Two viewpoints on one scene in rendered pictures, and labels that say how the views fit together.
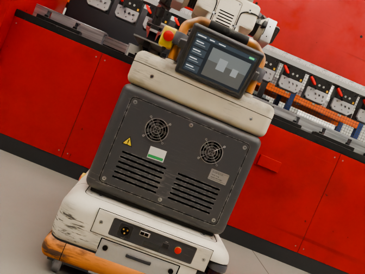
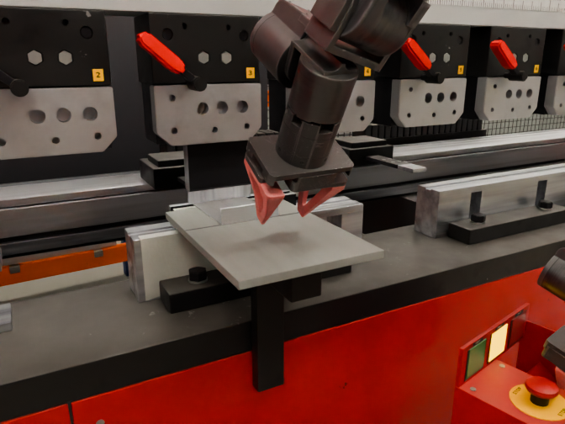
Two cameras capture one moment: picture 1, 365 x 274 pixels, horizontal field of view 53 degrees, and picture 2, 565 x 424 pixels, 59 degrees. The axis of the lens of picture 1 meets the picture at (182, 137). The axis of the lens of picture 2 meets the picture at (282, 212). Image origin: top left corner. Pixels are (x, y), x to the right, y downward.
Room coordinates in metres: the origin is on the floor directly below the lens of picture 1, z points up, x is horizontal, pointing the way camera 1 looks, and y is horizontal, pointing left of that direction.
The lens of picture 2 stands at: (1.79, 0.66, 1.21)
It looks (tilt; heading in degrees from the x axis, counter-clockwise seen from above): 17 degrees down; 335
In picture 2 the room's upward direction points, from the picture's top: straight up
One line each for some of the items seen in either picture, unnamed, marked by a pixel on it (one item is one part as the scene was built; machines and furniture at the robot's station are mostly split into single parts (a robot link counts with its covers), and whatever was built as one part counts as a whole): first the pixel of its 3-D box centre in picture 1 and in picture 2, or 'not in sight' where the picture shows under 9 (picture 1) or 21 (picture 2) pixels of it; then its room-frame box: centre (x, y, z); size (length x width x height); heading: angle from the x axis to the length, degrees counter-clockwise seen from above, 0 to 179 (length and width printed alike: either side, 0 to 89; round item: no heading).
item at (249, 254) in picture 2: (149, 44); (262, 232); (2.35, 0.43, 1.00); 0.26 x 0.18 x 0.01; 3
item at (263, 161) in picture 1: (269, 163); not in sight; (2.39, -0.59, 0.59); 0.15 x 0.02 x 0.07; 93
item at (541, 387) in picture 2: not in sight; (540, 394); (2.15, 0.13, 0.79); 0.04 x 0.04 x 0.04
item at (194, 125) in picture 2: (157, 21); (199, 79); (2.49, 0.46, 1.18); 0.15 x 0.09 x 0.17; 93
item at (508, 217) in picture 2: not in sight; (511, 222); (2.47, -0.17, 0.89); 0.30 x 0.05 x 0.03; 93
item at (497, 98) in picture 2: not in sight; (496, 73); (2.53, -0.14, 1.18); 0.15 x 0.09 x 0.17; 93
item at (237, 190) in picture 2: (153, 40); (219, 169); (2.50, 0.44, 1.05); 0.10 x 0.02 x 0.10; 93
